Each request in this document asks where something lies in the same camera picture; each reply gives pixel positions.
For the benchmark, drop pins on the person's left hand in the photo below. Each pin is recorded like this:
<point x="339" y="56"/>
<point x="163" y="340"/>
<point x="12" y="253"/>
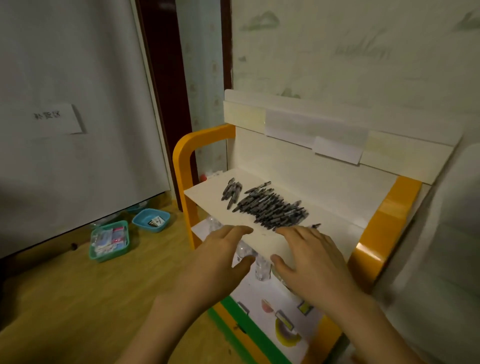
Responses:
<point x="213" y="273"/>

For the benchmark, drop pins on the person's right hand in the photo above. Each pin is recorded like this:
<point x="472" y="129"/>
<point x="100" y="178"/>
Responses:
<point x="322" y="273"/>

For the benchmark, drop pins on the black gel pen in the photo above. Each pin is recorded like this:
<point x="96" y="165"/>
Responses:
<point x="314" y="226"/>

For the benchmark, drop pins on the pile of black pens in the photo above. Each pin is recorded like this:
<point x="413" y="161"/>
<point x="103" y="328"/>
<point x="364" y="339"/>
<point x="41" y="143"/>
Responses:
<point x="270" y="208"/>

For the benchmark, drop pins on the person's right forearm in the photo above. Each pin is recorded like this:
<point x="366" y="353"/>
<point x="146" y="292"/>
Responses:
<point x="375" y="337"/>

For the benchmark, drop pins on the bright green object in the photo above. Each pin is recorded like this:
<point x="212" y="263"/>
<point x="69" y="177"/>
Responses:
<point x="243" y="326"/>

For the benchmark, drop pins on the black and white packet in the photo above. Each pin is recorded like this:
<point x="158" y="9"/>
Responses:
<point x="156" y="221"/>

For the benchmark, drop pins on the blue plastic basin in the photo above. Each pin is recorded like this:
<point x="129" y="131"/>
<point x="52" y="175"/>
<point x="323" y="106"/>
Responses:
<point x="144" y="221"/>

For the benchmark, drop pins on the teal container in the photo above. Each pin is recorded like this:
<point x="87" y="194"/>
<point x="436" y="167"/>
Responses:
<point x="112" y="257"/>

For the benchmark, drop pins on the pink and white packets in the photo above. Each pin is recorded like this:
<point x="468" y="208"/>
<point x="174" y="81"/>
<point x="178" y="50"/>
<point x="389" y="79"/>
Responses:
<point x="108" y="238"/>

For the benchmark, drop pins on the small white paper strip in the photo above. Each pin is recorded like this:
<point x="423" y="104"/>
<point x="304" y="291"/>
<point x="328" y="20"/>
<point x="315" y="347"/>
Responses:
<point x="337" y="150"/>

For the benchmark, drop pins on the large white paper sheet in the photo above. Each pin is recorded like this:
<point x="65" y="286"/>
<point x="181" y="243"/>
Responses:
<point x="300" y="125"/>

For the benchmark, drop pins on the white door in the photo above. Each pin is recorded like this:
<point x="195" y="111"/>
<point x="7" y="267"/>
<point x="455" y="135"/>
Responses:
<point x="75" y="168"/>

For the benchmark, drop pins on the white paper note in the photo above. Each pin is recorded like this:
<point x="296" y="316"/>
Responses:
<point x="56" y="120"/>

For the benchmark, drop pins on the dark brown corner trim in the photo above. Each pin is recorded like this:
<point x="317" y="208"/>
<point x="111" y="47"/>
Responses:
<point x="226" y="37"/>

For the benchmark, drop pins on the dark brown door frame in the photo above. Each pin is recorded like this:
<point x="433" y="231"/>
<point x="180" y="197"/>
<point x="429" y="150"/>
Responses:
<point x="165" y="75"/>

